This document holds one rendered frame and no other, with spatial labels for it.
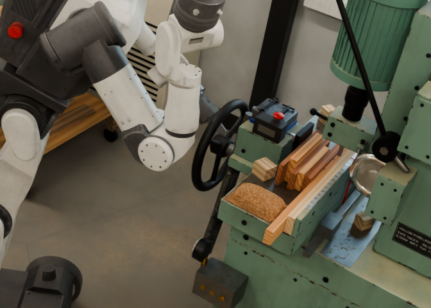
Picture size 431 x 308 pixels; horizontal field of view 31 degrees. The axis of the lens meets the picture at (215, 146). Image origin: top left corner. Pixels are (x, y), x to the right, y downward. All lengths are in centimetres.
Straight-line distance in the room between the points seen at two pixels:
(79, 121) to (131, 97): 180
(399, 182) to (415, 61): 28
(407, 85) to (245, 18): 181
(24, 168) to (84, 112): 142
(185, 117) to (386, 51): 52
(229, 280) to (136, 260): 96
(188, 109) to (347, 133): 55
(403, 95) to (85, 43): 74
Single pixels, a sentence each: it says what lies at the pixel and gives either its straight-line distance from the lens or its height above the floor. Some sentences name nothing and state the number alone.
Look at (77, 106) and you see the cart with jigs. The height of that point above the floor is 20.
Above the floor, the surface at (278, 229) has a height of 93.
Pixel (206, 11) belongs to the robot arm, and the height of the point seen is 147.
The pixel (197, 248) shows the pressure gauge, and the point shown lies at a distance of 208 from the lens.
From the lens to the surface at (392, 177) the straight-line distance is 181.
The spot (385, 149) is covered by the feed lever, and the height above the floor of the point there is 112.
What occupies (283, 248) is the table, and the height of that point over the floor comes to 85.
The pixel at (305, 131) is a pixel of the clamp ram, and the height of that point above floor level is 99.
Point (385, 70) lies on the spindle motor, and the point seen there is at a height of 126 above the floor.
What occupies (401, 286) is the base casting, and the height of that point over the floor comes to 80.
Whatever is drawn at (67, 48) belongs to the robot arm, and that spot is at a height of 130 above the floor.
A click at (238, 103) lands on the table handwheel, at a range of 220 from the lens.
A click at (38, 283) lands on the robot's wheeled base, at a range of 260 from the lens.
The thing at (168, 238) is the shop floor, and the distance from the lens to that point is 313.
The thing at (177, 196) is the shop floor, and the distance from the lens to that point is 334.
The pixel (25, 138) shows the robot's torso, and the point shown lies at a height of 93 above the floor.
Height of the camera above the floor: 206
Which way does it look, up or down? 34 degrees down
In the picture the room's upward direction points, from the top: 11 degrees clockwise
